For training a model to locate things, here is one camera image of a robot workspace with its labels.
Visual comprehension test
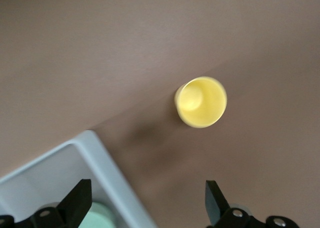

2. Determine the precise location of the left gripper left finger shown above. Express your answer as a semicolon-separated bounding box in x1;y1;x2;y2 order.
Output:
0;178;92;228

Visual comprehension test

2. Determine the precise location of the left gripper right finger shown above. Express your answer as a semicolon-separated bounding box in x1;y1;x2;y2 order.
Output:
205;180;301;228

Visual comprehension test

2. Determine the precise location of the pale green bowl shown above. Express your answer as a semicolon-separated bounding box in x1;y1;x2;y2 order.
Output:
77;201;117;228

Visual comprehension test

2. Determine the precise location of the yellow plastic cup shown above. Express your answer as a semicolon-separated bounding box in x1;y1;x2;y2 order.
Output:
173;76;229;129

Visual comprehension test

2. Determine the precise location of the translucent white plastic bin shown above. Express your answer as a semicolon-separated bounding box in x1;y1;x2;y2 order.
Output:
0;129;159;228

